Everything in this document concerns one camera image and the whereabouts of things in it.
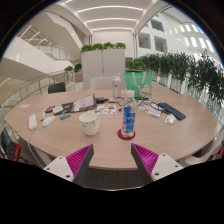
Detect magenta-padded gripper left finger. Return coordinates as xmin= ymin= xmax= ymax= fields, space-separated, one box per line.
xmin=43 ymin=143 xmax=95 ymax=187

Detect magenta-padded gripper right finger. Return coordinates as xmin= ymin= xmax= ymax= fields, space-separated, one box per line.
xmin=130 ymin=143 xmax=184 ymax=184

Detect clear blue-labelled water bottle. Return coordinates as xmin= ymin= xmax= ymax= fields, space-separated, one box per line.
xmin=120 ymin=89 xmax=138 ymax=138

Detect flat round red coaster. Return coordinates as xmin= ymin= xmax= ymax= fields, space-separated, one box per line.
xmin=116 ymin=128 xmax=137 ymax=141

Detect white patterned mug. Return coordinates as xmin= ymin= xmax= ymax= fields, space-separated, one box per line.
xmin=78 ymin=110 xmax=102 ymax=136

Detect small teal stick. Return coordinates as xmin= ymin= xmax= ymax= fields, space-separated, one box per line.
xmin=59 ymin=113 xmax=72 ymax=121

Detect small clear plastic packet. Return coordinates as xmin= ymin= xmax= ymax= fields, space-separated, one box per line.
xmin=164 ymin=113 xmax=177 ymax=125

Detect white flat packet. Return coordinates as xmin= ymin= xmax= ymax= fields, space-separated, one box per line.
xmin=146 ymin=108 xmax=163 ymax=118

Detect white computer mouse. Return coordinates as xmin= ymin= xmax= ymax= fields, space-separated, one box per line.
xmin=41 ymin=115 xmax=56 ymax=128

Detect black flat tablet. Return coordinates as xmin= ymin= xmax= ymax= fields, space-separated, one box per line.
xmin=53 ymin=102 xmax=76 ymax=116

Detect small white box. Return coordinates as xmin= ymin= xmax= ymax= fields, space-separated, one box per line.
xmin=52 ymin=105 xmax=64 ymax=115

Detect open paper booklet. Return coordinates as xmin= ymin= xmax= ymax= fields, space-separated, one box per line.
xmin=71 ymin=93 xmax=98 ymax=113

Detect colourful printed leaflet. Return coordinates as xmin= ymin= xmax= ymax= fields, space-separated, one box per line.
xmin=95 ymin=104 xmax=118 ymax=115

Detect white power strip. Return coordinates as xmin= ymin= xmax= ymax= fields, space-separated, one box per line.
xmin=28 ymin=113 xmax=38 ymax=132

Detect small black box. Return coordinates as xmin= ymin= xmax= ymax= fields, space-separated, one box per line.
xmin=95 ymin=96 xmax=110 ymax=104

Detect green tote bag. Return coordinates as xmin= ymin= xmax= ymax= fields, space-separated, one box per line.
xmin=124 ymin=70 xmax=154 ymax=100

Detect black office chair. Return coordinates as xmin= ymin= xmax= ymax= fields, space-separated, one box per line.
xmin=47 ymin=81 xmax=67 ymax=95

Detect white chair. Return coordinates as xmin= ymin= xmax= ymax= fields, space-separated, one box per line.
xmin=89 ymin=76 xmax=114 ymax=91

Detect glass balustrade with handrail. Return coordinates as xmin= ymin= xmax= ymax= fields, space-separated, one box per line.
xmin=0 ymin=71 xmax=68 ymax=108

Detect small potted green plants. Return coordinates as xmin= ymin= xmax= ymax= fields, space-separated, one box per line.
xmin=63 ymin=63 xmax=83 ymax=84

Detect row of tall green plants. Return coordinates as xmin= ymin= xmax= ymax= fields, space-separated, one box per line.
xmin=138 ymin=49 xmax=224 ymax=111

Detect wooden planter with greenery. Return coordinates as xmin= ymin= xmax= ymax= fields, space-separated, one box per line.
xmin=125 ymin=59 xmax=148 ymax=72

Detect white cabinet topped with plants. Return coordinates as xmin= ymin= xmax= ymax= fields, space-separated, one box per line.
xmin=80 ymin=41 xmax=128 ymax=91

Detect ceiling light strips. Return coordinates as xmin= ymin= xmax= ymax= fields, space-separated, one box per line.
xmin=59 ymin=0 xmax=151 ymax=33

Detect tangle of black cables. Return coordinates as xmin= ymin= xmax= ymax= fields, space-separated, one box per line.
xmin=109 ymin=96 xmax=168 ymax=113

